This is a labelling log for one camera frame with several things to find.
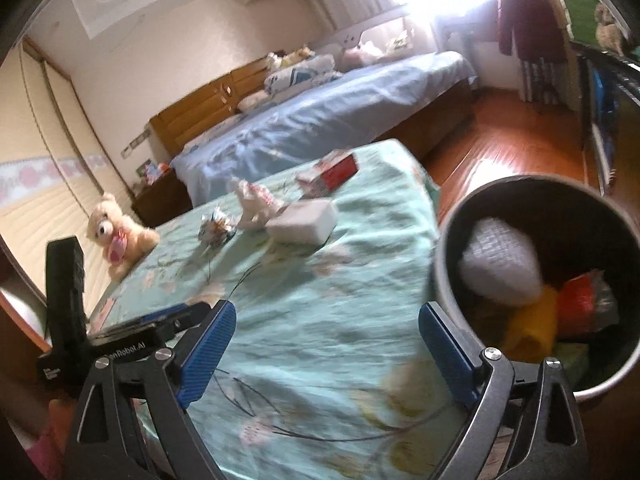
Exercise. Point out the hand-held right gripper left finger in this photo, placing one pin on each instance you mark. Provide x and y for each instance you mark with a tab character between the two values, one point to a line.
207	355

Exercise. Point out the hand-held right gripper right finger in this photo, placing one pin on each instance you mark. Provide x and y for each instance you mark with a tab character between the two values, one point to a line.
450	355

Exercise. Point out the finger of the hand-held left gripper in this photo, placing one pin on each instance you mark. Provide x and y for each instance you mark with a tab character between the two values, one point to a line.
150	321

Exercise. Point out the yellow foam fruit net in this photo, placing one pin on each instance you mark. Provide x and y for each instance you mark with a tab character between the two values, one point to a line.
532	322

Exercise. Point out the white plastic bag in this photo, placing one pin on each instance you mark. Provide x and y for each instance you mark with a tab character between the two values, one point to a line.
500	262

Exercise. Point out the black trash bin white rim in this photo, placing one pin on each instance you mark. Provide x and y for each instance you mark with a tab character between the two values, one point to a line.
450	240

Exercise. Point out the silver wrapper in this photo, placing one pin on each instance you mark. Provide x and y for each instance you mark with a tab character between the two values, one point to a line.
217	227

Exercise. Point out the green box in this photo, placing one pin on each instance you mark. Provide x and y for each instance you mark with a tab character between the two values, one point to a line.
570	360

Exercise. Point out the red foil wrapper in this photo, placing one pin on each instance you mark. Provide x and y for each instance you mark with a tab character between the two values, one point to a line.
580	305

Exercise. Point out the white and red wrapper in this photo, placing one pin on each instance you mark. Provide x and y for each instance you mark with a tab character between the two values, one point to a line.
255	202

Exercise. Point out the white tissue pack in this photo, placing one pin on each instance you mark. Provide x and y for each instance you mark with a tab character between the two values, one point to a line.
302	220

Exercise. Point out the red and white box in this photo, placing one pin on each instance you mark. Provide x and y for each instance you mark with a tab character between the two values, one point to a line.
332	172

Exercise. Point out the pink card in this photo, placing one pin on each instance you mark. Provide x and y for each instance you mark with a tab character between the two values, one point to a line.
102	310

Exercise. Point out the cream teddy bear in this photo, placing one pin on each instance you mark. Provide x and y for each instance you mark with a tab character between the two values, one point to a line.
112	232

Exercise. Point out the cream sliding wardrobe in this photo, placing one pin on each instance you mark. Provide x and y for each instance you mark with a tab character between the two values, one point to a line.
40	195

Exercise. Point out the bed with floral green sheet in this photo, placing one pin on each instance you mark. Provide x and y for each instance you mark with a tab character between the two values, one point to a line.
325	310

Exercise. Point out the wooden nightstand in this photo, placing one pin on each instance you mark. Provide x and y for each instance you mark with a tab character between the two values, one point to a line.
160	195

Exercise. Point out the wooden headboard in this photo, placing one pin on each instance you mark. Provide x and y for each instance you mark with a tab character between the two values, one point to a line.
200	105

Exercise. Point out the small white pillow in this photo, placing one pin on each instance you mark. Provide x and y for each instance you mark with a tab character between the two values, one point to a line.
255	100

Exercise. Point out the bed with blue sheet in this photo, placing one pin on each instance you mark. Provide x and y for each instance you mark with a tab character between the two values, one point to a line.
325	110

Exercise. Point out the black cabinet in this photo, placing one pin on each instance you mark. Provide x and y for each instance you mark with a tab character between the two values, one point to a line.
600	110

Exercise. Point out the white plush toy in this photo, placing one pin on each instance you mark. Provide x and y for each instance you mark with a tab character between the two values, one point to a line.
274	60

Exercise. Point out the folded blue white quilt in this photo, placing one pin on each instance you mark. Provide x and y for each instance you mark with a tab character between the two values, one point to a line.
300	72

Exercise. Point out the white radiator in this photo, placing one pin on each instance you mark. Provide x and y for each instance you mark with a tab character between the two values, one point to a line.
467	50

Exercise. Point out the yellow plush toy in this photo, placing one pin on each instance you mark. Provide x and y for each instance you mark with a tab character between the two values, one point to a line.
300	54

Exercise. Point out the pink plastic bag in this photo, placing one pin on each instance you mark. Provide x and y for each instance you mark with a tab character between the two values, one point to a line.
362	52

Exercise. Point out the white plush with black print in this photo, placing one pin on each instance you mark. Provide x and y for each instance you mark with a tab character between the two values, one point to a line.
400	40

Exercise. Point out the dark red coat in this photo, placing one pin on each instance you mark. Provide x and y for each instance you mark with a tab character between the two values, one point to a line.
530	15

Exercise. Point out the brown plush toy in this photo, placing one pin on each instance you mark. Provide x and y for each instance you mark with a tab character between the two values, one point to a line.
610	30

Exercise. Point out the stack of green boxes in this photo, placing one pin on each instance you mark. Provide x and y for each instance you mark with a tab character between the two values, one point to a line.
575	5

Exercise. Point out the photo frame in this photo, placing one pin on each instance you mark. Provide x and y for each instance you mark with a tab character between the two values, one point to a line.
145	167

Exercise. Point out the wall switch panel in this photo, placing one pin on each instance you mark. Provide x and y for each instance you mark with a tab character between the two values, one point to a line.
135	142

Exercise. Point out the grey bed guard rail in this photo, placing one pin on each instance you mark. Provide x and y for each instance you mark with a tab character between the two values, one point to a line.
370	35

